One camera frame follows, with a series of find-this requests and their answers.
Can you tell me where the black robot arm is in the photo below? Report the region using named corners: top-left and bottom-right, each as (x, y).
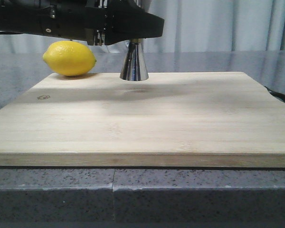
top-left (0, 0), bottom-right (164, 46)

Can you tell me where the light wooden cutting board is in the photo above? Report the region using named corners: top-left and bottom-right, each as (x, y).
top-left (0, 72), bottom-right (285, 168)

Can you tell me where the silver double jigger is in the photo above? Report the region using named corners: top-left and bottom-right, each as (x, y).
top-left (120, 39), bottom-right (149, 82)

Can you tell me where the yellow lemon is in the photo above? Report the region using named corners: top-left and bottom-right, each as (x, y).
top-left (43, 40), bottom-right (96, 76)

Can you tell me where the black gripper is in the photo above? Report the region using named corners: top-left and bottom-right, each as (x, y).
top-left (37, 0), bottom-right (164, 46)

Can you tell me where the black cable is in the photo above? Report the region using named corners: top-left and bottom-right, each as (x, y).
top-left (263, 85), bottom-right (285, 107)

